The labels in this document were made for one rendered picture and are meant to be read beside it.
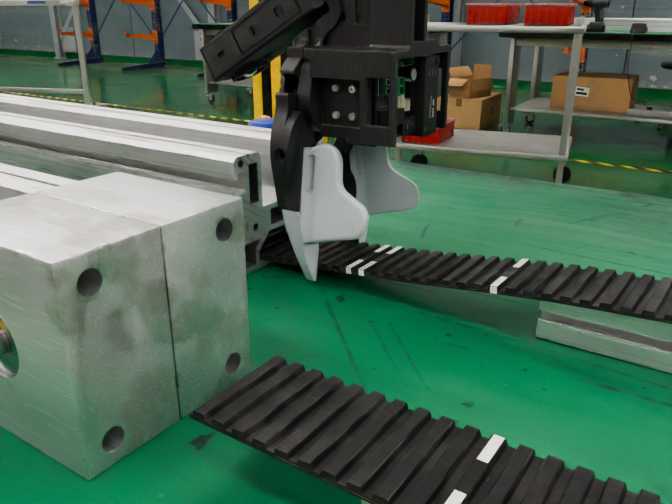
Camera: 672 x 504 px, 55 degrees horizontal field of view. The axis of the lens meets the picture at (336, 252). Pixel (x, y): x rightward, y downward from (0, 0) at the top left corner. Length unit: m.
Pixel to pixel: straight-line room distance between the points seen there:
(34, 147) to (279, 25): 0.29
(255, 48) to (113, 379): 0.24
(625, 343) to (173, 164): 0.31
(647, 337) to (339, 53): 0.23
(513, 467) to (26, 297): 0.19
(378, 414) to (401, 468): 0.03
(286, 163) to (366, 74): 0.07
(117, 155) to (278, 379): 0.29
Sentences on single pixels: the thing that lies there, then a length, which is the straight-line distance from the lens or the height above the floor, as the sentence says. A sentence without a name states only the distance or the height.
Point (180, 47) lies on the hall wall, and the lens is 11.39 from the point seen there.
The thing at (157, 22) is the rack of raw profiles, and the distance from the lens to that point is 11.25.
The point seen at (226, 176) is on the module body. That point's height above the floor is 0.85.
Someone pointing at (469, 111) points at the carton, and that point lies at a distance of 5.46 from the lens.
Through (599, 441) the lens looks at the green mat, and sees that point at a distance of 0.32.
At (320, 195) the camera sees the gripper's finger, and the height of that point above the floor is 0.85.
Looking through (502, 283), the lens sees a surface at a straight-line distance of 0.38.
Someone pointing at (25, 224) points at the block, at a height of 0.87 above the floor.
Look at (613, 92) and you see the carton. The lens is 5.23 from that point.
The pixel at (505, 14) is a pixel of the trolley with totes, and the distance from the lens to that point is 3.46.
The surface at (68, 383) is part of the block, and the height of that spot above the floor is 0.83.
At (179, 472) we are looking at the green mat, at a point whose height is 0.78.
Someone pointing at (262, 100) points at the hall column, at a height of 0.44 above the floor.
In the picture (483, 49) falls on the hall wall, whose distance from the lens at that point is 8.44.
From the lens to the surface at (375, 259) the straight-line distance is 0.43.
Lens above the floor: 0.96
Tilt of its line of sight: 21 degrees down
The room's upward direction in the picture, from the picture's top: straight up
